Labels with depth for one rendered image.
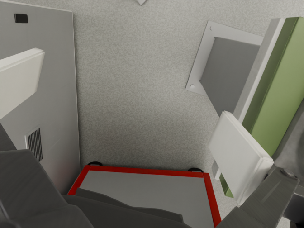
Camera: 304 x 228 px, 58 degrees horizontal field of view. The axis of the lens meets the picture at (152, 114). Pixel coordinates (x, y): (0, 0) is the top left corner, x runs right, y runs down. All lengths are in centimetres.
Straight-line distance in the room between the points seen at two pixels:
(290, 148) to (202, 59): 81
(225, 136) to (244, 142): 3
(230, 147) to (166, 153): 115
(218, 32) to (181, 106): 35
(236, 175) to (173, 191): 96
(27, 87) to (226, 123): 13
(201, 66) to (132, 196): 60
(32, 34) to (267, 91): 65
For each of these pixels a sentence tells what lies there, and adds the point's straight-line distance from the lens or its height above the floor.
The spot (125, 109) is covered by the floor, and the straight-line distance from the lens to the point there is 126.
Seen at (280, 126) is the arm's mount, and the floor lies 81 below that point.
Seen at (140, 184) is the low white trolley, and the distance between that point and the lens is 115.
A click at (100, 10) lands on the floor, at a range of 123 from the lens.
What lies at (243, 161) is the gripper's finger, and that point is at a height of 105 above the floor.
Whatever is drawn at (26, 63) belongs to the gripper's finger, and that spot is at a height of 104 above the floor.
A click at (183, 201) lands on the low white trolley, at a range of 107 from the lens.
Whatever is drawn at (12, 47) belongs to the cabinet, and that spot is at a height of 52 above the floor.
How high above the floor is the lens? 119
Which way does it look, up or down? 72 degrees down
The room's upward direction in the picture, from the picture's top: 168 degrees counter-clockwise
